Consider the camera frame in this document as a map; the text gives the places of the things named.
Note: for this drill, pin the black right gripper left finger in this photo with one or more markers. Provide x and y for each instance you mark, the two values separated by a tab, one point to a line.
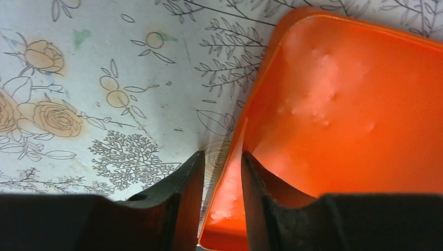
164	216

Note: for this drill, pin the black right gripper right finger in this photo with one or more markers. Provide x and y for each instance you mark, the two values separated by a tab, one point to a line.
281	217

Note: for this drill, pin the orange box lid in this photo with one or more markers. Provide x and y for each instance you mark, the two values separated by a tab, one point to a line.
338	105

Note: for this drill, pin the floral tablecloth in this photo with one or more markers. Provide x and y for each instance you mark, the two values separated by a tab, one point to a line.
109	98

